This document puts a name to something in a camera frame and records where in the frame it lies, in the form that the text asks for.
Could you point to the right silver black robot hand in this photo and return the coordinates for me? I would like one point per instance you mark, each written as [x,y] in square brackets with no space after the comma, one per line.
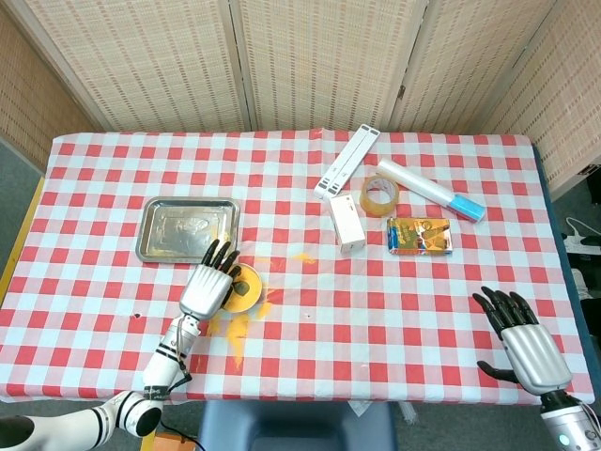
[535,359]

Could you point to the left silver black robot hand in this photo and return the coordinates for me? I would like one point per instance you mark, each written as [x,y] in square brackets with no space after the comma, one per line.
[206,289]

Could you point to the dark metal spoon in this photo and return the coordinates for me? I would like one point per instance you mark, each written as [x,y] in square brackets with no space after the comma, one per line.
[242,287]

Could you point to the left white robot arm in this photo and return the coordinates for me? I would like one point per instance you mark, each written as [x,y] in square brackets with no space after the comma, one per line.
[162,362]

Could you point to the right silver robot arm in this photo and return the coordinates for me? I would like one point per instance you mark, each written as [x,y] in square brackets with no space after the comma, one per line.
[563,423]

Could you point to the yellow bowl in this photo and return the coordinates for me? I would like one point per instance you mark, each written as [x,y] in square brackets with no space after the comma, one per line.
[256,291]

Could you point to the yellow powder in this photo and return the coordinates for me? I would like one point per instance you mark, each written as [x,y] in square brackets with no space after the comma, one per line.
[237,329]

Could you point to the rectangular metal tray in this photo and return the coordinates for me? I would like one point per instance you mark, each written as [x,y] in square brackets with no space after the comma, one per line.
[178,225]

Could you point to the black device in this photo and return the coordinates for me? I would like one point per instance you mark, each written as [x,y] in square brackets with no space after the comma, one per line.
[584,272]

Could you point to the white power strip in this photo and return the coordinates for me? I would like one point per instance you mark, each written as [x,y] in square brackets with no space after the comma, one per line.
[575,242]

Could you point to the red white checkered tablecloth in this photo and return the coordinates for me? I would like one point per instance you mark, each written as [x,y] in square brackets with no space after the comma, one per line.
[328,329]

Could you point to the small white cardboard box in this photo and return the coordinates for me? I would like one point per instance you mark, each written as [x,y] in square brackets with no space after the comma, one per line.
[347,225]

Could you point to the orange box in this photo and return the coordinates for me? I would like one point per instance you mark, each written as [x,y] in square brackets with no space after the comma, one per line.
[176,442]

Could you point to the blue chair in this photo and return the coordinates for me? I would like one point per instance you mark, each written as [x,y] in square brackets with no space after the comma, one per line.
[296,427]

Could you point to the orange blue snack packet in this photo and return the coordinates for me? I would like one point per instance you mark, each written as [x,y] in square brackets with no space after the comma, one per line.
[418,237]

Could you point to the clear packing tape roll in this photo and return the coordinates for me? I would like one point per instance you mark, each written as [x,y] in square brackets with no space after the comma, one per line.
[375,209]

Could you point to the white folding stand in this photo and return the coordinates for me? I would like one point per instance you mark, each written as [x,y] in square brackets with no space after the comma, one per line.
[347,160]

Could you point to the white cling film roll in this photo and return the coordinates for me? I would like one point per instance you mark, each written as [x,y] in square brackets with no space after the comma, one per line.
[422,185]

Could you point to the bamboo folding screen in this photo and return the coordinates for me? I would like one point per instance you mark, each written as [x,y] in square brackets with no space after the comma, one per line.
[141,61]

